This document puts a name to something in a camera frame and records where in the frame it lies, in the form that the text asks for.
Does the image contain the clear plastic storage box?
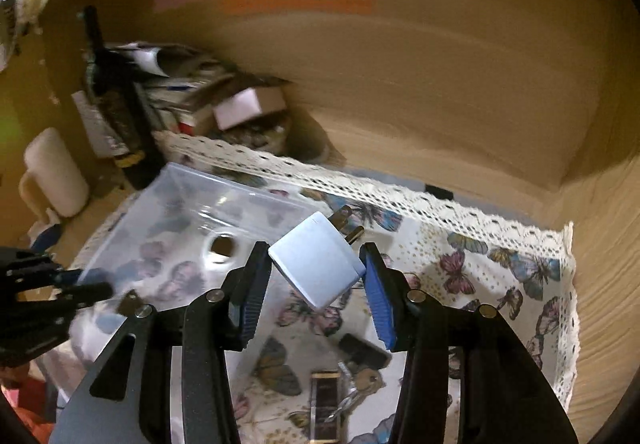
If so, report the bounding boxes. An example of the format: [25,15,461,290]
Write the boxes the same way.
[67,162,326,365]

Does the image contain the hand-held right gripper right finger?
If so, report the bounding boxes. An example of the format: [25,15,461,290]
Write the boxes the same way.
[359,242,580,444]

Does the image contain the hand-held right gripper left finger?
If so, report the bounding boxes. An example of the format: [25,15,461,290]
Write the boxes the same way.
[48,240,271,444]

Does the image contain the black and gold lighter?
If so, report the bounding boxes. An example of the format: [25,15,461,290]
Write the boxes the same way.
[309,371,344,442]

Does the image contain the white plug adapter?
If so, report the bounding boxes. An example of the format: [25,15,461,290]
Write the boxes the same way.
[268,205,367,311]

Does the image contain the dark bottle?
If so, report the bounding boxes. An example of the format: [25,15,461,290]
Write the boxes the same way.
[77,6,161,190]

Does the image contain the pile of papers and boxes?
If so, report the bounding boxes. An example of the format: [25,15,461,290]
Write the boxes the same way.
[70,41,293,160]

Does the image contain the butterfly print lace tablecloth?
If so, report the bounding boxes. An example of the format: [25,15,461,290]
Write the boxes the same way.
[35,130,581,444]

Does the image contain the small white cardboard box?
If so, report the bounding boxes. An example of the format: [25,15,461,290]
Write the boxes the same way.
[212,87,287,131]

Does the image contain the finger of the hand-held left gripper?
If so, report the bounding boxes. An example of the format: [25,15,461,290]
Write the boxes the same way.
[0,247,113,367]

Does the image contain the metal keys on ring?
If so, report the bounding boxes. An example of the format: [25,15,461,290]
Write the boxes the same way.
[325,362,385,423]

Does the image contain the black car key fob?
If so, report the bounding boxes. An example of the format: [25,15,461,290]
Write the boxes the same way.
[338,333,393,370]

